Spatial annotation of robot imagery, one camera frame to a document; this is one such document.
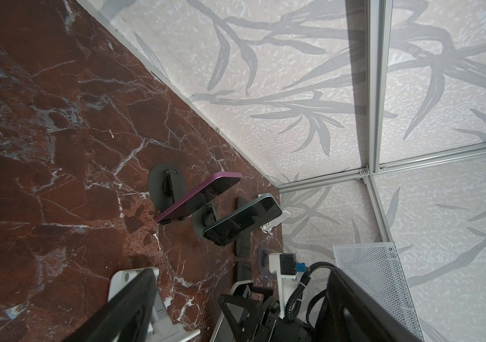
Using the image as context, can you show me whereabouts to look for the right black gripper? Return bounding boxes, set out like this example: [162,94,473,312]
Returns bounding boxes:
[218,287,312,341]

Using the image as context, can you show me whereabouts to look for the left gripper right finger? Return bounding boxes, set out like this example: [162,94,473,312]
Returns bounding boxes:
[313,267,419,341]

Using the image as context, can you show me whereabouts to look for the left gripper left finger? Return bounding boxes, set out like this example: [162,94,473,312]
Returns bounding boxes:
[65,269,157,341]

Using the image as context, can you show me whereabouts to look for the white framed phone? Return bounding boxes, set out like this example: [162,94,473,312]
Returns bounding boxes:
[210,280,254,342]

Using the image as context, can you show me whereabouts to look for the black phone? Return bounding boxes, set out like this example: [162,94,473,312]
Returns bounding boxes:
[236,197,250,209]
[156,171,243,225]
[203,193,282,247]
[234,232,251,258]
[236,261,252,282]

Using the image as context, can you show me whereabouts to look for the grey round phone stand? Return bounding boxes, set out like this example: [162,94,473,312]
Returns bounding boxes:
[257,245,274,279]

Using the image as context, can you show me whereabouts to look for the back right grey round stand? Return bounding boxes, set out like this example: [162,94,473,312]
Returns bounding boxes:
[192,203,218,239]

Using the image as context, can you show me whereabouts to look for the back left grey round stand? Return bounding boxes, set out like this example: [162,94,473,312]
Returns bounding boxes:
[148,164,187,212]

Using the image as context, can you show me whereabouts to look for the white wire mesh basket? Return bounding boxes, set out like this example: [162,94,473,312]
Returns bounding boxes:
[333,242,425,341]

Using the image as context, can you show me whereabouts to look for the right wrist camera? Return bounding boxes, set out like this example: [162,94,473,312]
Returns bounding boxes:
[268,253,307,319]

